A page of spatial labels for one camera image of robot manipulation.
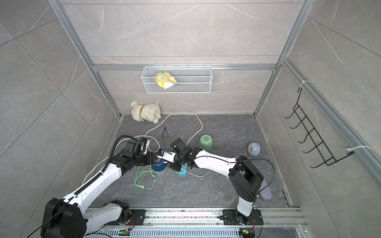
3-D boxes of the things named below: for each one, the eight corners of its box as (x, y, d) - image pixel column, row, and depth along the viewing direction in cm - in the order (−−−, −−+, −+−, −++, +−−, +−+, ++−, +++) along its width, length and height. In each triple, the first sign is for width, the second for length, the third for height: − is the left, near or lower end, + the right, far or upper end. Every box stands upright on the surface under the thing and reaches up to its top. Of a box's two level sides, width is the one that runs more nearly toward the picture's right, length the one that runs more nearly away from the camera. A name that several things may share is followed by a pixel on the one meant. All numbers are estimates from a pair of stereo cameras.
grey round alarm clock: (248, 158, 97) (253, 150, 90) (245, 148, 102) (249, 140, 95) (256, 158, 97) (261, 150, 90) (253, 148, 102) (258, 140, 95)
